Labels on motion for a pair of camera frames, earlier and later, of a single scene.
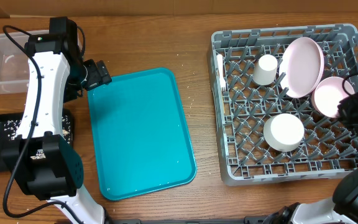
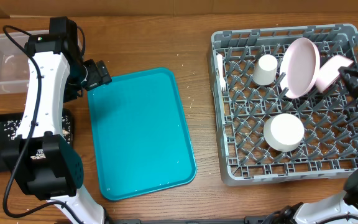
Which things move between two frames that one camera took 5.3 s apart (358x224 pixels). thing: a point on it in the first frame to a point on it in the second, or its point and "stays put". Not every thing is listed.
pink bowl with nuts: (327, 93) to (329, 72)
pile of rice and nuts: (12, 127) stays put
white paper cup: (265, 70) stays put
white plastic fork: (222, 81) stays put
